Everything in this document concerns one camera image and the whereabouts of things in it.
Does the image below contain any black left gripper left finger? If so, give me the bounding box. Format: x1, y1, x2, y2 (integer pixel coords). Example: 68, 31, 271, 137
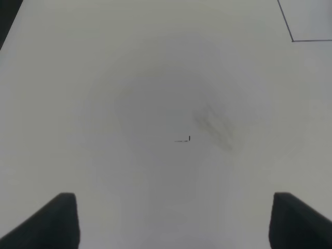
1, 192, 80, 248

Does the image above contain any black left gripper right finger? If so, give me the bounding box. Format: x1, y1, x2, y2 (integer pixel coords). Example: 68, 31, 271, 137
269, 192, 331, 249

